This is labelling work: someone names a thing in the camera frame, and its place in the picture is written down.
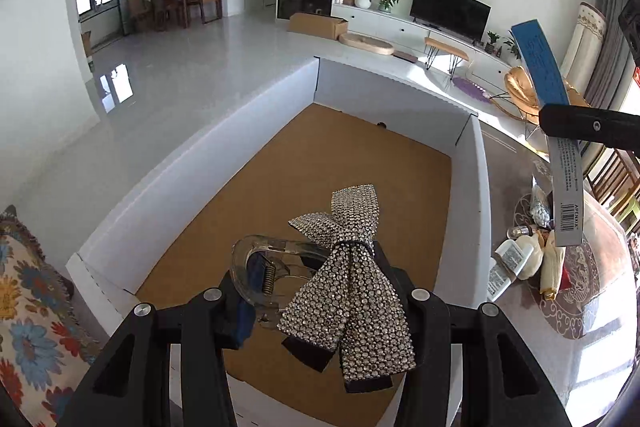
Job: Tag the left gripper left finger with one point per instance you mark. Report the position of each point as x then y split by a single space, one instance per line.
214 321

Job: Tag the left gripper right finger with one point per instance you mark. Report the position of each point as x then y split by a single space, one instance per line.
425 393

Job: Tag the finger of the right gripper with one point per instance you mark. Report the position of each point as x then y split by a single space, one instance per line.
581 123

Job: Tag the blue packaged card item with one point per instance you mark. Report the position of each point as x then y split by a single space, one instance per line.
566 167

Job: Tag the rhinestone bow hair clip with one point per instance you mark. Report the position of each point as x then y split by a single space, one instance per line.
328 295

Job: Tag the cream knitted glove bundle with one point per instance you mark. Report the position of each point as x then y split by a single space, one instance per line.
544 245

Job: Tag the white lotion tube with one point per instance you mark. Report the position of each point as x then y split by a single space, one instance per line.
505 265

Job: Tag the tan leather lounge chair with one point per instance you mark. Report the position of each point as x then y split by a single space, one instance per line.
519 101

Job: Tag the bag of cotton swabs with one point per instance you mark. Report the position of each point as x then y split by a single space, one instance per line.
540 206

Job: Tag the white cardboard storage box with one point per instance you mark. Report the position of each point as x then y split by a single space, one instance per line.
326 126

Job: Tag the white tv cabinet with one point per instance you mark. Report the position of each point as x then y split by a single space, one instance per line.
482 68

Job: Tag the floral cushion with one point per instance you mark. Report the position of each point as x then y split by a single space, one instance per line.
45 352

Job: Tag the small wooden bench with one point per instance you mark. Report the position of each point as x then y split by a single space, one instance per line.
432 49

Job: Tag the black flat television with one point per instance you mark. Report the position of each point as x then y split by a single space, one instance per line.
466 18

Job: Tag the round wooden tray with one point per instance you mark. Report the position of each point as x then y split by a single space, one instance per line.
365 43

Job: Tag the brown cardboard box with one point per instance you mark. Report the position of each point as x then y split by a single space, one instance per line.
321 26

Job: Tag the dining table with chairs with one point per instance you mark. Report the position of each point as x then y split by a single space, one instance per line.
157 14

